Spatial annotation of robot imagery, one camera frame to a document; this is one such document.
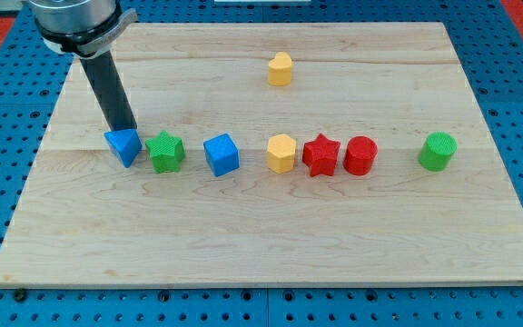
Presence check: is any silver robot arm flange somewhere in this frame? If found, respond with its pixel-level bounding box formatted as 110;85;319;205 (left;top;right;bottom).
27;0;138;59

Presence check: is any yellow heart block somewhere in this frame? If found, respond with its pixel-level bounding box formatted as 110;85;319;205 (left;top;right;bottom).
268;52;293;86

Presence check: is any yellow hexagon block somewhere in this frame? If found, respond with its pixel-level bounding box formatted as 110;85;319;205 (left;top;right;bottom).
267;134;297;173

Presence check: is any blue cube block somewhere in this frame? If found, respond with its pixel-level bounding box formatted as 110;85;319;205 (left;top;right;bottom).
203;134;240;177

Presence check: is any red star block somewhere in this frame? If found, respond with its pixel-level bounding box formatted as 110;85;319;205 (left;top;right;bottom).
302;134;340;177

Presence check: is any green star block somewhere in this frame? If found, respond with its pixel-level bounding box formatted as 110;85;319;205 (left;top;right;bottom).
145;130;185;173

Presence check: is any red cylinder block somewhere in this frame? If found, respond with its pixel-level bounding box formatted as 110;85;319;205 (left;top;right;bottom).
343;136;378;175

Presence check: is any blue triangle block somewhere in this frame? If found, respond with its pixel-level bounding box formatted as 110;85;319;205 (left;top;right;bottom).
104;129;142;168

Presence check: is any green cylinder block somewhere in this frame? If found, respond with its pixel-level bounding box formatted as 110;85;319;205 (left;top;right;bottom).
418;131;458;172

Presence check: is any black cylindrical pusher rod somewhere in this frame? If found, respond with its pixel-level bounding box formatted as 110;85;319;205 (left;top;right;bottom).
81;51;137;131

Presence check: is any wooden board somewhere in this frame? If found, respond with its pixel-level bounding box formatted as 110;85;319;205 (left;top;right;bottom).
0;22;523;290

